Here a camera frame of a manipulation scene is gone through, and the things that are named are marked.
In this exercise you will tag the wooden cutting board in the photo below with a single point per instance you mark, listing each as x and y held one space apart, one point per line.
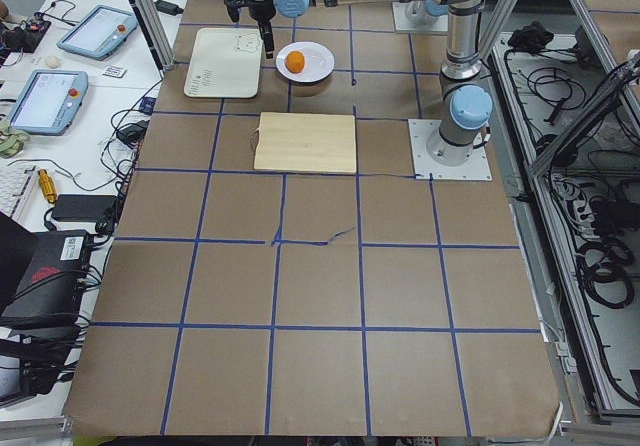
301 142

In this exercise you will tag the aluminium frame post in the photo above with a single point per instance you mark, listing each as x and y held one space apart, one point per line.
154 34

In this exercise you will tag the black power adapter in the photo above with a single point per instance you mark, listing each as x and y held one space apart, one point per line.
168 8

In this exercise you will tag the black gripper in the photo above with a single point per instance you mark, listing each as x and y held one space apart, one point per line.
260 8

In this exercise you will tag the small printed card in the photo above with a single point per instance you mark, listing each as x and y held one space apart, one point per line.
114 72

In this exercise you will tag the white round plate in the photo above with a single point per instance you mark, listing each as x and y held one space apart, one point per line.
320 62

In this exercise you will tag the gold cylinder tool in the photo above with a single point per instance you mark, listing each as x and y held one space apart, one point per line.
47 186

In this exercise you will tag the black power brick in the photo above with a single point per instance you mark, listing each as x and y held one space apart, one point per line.
82 208

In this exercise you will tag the near teach pendant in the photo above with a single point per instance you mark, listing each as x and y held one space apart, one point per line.
49 102

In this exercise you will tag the white keyboard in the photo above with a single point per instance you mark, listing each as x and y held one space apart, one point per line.
17 183

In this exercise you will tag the orange fruit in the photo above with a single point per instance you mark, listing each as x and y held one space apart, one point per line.
295 61

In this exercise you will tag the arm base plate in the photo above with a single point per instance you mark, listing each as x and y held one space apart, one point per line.
424 17
434 159

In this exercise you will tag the cream bear tray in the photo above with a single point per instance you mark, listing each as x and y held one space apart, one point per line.
225 63

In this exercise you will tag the teach pendant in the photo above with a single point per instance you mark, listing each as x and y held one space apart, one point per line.
49 102
99 33

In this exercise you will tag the black computer box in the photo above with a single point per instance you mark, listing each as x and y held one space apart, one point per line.
42 278

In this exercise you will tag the far teach pendant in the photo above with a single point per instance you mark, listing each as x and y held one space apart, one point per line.
99 33

